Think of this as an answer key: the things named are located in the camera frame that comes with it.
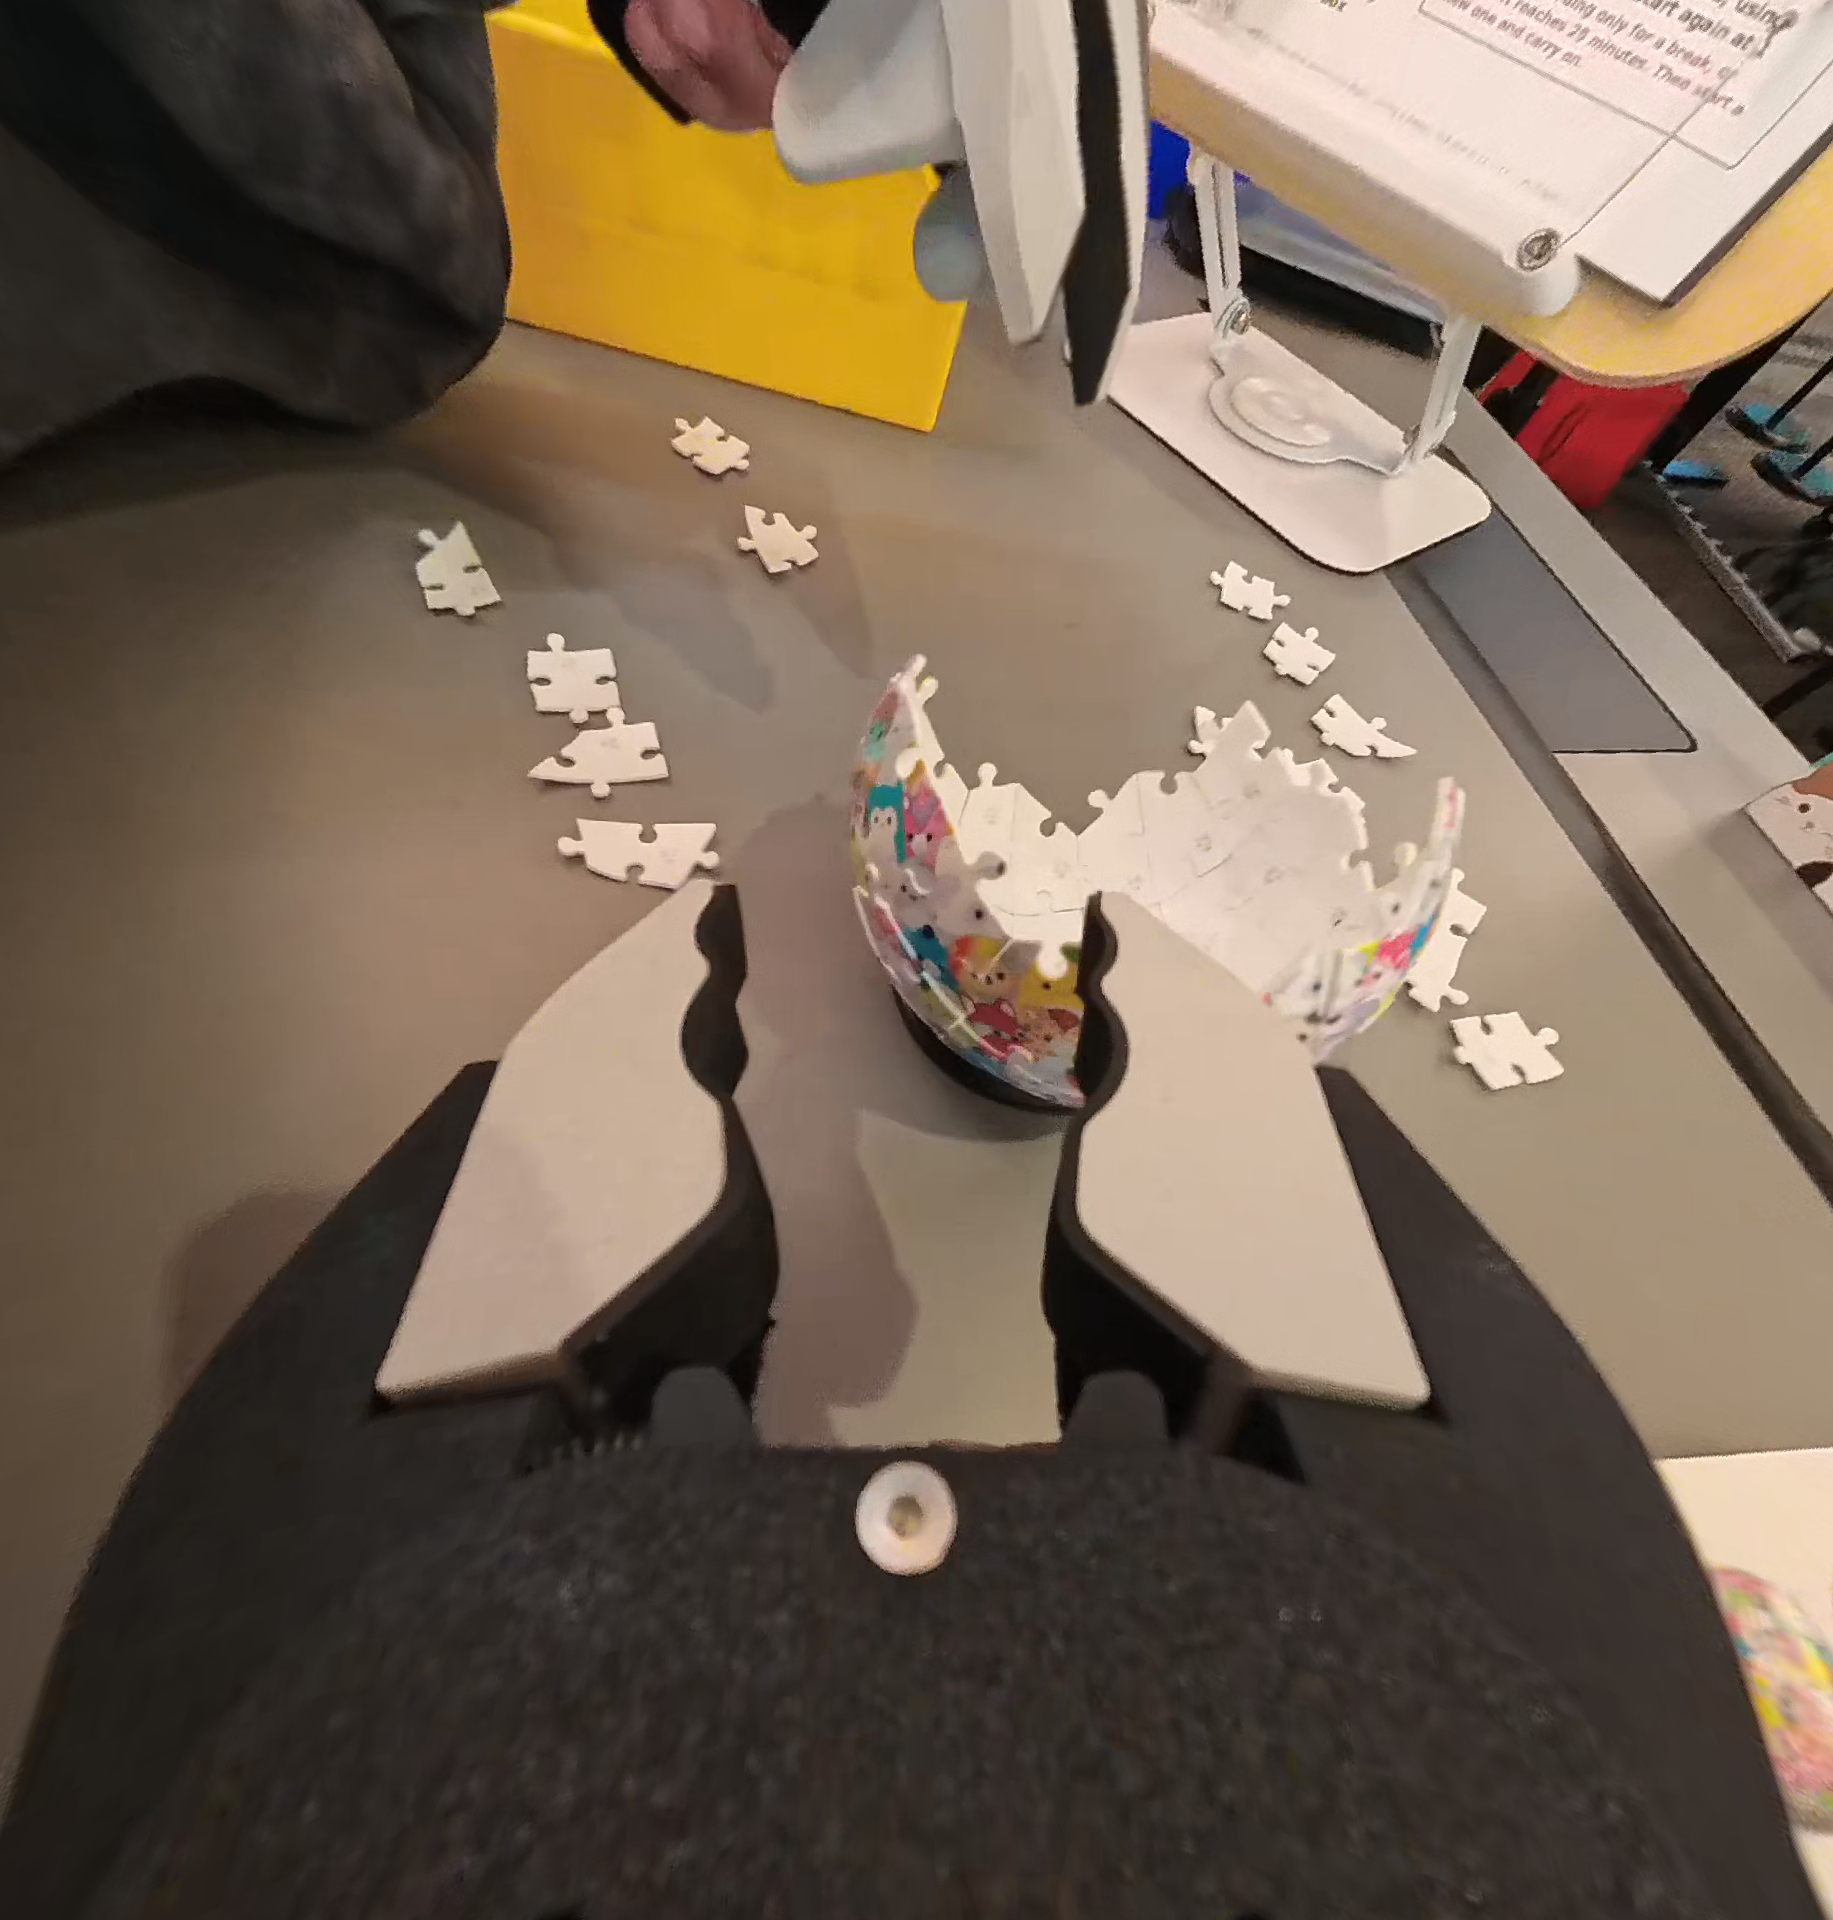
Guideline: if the black wheeled chair base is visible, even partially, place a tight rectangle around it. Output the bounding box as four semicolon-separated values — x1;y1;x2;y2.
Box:
1669;301;1833;668

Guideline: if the yellow plastic bin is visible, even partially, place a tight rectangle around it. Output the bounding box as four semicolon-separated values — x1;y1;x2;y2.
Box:
492;0;973;437

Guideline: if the printed paper sheet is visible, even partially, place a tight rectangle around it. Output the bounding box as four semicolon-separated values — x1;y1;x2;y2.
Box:
1215;0;1833;301

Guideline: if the colourful puzzle ball box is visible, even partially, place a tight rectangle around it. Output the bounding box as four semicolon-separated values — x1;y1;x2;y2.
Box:
1748;718;1833;964

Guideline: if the red bin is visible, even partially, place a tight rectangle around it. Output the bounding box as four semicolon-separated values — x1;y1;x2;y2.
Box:
1487;356;1699;515

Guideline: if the partly built white puzzle ball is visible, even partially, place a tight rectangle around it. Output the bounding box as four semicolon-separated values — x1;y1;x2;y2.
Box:
849;654;1469;1112

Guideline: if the dark grey table flap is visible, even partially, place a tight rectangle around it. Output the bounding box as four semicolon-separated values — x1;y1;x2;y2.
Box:
1417;510;1699;754

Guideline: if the wooden document board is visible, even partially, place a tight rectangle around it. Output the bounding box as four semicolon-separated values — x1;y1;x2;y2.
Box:
1148;0;1833;386

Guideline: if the puzzle pieces group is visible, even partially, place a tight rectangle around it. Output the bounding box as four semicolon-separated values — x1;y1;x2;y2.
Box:
1189;553;1569;1090

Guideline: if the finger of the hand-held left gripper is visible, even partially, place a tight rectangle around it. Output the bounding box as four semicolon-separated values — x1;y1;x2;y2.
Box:
1065;0;1156;412
932;0;1083;338

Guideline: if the black ball stand ring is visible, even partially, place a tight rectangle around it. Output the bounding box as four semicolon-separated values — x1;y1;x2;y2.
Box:
892;986;1085;1120

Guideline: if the printed instruction leaflet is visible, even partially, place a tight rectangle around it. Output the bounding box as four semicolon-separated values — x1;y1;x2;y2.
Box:
1657;1450;1833;1837

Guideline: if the white clamp bar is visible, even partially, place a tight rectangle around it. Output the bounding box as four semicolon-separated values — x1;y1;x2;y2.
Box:
1151;0;1595;320

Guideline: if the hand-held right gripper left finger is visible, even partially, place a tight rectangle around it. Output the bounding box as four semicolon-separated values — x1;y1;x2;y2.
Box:
378;885;773;1404

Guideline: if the person's left hand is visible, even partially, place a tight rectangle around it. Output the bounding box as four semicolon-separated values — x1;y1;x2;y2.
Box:
618;0;821;139

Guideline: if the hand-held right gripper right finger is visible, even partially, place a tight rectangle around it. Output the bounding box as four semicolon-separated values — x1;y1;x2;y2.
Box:
1050;890;1434;1410

